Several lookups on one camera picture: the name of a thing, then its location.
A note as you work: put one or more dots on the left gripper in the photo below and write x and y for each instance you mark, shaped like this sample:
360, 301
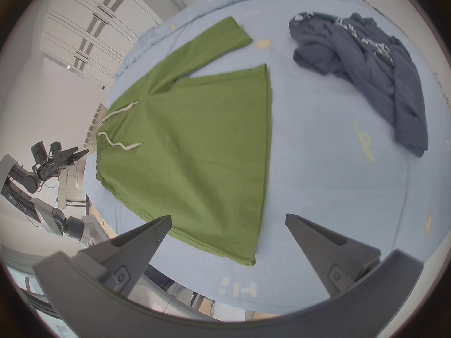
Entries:
60, 160

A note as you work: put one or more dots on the dark blue garment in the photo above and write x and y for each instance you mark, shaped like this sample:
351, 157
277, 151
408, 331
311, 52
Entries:
370, 69

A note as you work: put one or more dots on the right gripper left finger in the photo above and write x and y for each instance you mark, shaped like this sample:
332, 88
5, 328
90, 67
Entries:
134, 248

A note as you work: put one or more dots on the bed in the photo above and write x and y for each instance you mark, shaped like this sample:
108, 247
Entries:
317, 160

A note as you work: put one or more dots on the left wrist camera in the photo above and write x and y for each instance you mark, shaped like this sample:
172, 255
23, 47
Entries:
55, 147

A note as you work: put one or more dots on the green shorts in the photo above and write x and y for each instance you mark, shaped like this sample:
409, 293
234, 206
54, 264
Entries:
197, 146

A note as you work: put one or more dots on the window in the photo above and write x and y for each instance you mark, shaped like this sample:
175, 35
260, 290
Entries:
33, 287

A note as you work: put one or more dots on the white wardrobe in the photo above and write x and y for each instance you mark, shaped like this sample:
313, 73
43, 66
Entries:
88, 30

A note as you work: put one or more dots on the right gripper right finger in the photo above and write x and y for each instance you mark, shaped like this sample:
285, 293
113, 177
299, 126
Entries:
331, 255

